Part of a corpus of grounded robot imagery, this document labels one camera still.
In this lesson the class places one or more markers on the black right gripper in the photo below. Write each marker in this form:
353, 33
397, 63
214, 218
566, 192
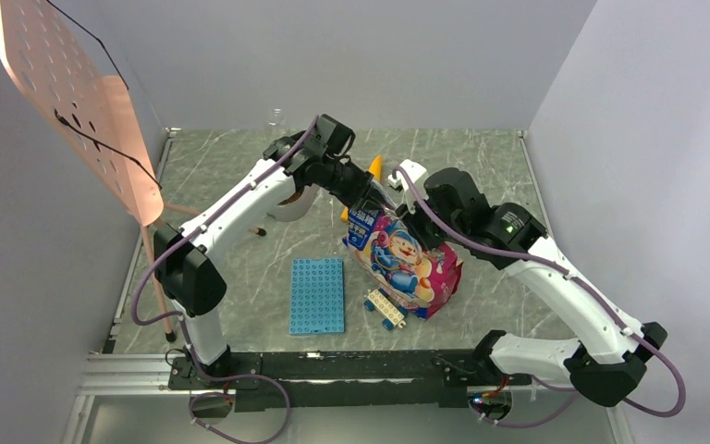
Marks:
414, 222

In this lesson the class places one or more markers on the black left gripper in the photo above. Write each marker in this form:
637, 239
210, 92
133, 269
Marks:
363, 194

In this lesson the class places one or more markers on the yellow plastic scoop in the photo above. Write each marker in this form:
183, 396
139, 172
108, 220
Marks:
358, 190

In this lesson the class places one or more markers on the pink pet food bag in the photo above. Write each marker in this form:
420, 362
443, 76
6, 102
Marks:
418, 280

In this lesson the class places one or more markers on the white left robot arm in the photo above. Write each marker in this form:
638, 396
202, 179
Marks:
282, 185

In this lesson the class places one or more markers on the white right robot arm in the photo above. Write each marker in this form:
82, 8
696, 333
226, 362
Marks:
607, 356

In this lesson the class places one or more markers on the near steel bowl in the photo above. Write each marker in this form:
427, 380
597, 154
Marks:
297, 196

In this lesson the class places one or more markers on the beige toy car blue wheels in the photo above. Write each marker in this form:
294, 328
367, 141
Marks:
393, 316

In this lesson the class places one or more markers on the blue studded building baseplate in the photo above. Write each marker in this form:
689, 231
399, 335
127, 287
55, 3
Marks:
316, 297

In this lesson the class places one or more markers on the pink perforated stand board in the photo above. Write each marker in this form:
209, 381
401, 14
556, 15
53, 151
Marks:
92, 112

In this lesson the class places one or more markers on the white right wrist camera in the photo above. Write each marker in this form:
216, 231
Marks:
407, 173

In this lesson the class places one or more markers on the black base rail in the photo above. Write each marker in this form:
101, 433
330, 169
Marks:
271, 380

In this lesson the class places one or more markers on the aluminium frame rail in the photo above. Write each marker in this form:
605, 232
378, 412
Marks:
143, 375

